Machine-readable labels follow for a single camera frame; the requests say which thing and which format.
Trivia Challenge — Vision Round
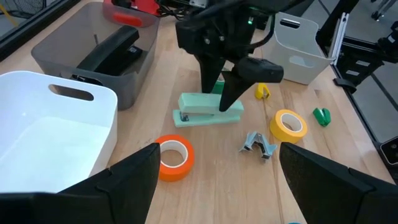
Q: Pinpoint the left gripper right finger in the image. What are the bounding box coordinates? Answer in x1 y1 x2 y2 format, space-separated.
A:
279 142 398 224

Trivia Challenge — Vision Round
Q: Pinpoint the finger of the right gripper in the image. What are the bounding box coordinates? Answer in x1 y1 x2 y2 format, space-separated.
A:
219 66 259 113
198 57 226 94

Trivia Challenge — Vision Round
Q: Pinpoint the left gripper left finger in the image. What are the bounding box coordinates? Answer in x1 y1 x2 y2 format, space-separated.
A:
0 142 161 224

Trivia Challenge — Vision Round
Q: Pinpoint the yellow mini stapler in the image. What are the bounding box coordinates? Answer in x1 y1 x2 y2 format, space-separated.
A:
254 82 271 100

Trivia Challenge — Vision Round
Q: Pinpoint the mint green stapler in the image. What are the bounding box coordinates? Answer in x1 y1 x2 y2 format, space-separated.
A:
172 92 245 128

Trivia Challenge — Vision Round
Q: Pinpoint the light blue staple remover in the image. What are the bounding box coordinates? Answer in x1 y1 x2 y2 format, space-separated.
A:
238 131 278 161

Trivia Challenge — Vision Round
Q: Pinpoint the yellow tape roll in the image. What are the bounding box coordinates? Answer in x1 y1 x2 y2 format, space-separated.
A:
269 109 308 144

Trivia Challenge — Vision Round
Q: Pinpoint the small orange block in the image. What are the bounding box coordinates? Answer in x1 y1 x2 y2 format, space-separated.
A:
154 134 196 183

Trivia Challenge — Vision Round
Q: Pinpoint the black stapler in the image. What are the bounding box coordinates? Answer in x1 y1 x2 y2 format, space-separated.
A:
71 25 144 86

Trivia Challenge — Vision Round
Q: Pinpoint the red desk lamp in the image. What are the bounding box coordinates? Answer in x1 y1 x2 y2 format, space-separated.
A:
102 0 161 28

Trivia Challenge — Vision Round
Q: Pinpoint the white plastic bin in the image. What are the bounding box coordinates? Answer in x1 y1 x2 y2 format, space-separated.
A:
0 70 118 194

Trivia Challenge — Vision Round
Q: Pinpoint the grey translucent bin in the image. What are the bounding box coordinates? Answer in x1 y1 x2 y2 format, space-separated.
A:
30 2 161 111

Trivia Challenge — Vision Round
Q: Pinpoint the black floor fan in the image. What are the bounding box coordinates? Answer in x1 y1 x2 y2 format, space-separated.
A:
7 0 48 19

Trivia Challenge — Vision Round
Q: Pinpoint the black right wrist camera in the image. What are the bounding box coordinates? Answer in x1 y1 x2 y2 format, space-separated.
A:
238 57 284 84

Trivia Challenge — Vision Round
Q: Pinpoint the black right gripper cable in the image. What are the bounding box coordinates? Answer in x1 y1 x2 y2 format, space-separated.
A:
248 17 277 54

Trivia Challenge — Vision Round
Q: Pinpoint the black lamp cable bundle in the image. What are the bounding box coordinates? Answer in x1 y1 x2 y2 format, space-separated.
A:
157 0 194 20

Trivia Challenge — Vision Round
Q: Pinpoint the yellow hanging cable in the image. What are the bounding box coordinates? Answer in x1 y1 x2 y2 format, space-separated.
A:
0 3 17 26

